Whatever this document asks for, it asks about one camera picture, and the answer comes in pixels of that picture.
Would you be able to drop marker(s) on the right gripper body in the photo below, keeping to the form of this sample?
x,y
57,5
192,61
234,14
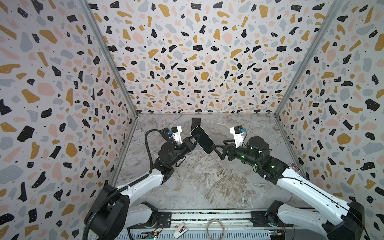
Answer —
x,y
227,149

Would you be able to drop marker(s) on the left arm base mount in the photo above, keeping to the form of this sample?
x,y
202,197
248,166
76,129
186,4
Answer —
x,y
159,220

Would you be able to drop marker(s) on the colourful printed card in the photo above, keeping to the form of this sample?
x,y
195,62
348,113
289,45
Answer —
x,y
294,167

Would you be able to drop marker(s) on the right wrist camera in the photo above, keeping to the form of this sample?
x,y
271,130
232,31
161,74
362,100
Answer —
x,y
239,133

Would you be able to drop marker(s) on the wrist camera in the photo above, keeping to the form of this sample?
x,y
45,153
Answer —
x,y
239,133
175,133

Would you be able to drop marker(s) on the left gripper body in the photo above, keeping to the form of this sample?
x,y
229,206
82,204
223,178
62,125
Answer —
x,y
180,151

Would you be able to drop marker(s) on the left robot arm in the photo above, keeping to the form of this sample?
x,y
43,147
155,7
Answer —
x,y
112,211

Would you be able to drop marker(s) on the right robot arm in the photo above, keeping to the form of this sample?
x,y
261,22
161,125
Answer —
x,y
332,217

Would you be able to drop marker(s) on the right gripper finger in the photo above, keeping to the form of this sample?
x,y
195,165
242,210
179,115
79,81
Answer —
x,y
224,153
225,146

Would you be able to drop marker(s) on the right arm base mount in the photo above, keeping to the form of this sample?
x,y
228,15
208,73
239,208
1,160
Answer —
x,y
267,219

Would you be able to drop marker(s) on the middle black phone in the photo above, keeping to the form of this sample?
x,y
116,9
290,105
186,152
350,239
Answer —
x,y
195,123

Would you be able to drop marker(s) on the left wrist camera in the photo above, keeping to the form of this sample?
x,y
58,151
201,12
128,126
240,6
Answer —
x,y
175,133

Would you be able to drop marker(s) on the black phone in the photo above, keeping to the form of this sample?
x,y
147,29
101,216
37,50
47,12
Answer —
x,y
195,123
165,134

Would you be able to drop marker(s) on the left black phone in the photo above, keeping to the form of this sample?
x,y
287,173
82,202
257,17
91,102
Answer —
x,y
165,134

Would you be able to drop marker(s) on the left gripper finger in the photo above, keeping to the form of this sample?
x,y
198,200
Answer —
x,y
184,149
194,138

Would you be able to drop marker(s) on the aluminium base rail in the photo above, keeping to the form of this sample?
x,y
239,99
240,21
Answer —
x,y
218,225

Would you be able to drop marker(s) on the white pink small device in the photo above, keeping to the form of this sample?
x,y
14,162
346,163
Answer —
x,y
180,230

